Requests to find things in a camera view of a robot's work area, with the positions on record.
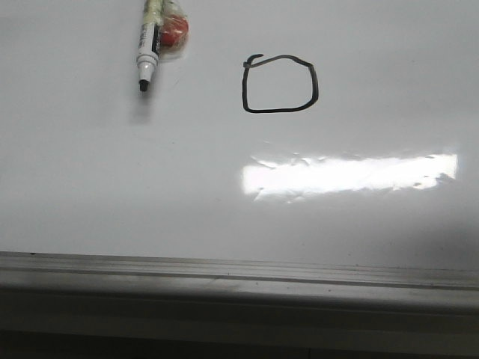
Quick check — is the white black whiteboard marker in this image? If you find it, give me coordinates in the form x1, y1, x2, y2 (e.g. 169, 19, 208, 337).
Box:
136, 0, 164, 92

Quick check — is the red round magnet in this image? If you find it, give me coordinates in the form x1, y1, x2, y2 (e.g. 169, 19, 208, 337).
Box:
160, 1, 189, 58

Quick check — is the white whiteboard surface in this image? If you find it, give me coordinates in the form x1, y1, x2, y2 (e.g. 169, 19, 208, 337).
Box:
1, 1, 478, 270

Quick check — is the grey aluminium whiteboard frame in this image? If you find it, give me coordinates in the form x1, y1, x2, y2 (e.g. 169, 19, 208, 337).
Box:
1, 252, 478, 340

